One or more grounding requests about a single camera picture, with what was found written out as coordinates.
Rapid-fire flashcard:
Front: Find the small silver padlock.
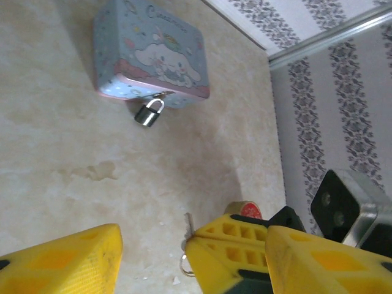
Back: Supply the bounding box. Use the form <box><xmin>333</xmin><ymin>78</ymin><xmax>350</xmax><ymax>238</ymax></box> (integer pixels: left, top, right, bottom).
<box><xmin>134</xmin><ymin>97</ymin><xmax>166</xmax><ymax>129</ymax></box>

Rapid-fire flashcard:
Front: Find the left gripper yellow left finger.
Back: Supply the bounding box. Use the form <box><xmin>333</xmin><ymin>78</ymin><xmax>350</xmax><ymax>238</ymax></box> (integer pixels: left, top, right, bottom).
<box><xmin>0</xmin><ymin>223</ymin><xmax>124</xmax><ymax>294</ymax></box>

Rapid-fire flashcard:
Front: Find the blue cartoon tin box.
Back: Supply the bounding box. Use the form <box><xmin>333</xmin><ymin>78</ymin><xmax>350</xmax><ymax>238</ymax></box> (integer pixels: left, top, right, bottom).
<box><xmin>92</xmin><ymin>0</ymin><xmax>211</xmax><ymax>110</ymax></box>

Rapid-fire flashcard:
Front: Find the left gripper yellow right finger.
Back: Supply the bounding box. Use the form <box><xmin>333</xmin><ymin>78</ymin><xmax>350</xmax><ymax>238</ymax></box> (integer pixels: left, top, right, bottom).
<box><xmin>265</xmin><ymin>225</ymin><xmax>392</xmax><ymax>294</ymax></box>

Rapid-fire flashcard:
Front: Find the round red gold tin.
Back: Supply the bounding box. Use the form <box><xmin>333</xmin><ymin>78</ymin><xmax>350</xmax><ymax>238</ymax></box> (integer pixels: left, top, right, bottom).
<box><xmin>224</xmin><ymin>200</ymin><xmax>263</xmax><ymax>221</ymax></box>

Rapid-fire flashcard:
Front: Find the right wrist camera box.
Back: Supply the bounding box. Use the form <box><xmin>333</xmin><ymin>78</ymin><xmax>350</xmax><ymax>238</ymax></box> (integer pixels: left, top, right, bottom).
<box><xmin>310</xmin><ymin>169</ymin><xmax>388</xmax><ymax>247</ymax></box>

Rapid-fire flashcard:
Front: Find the aluminium frame post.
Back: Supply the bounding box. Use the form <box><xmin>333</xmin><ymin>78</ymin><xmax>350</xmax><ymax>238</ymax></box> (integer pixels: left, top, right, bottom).
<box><xmin>267</xmin><ymin>4</ymin><xmax>392</xmax><ymax>72</ymax></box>

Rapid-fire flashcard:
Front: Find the small silver key with ring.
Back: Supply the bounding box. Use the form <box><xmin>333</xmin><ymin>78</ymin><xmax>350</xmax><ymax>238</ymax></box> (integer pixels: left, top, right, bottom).
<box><xmin>179</xmin><ymin>212</ymin><xmax>197</xmax><ymax>277</ymax></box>

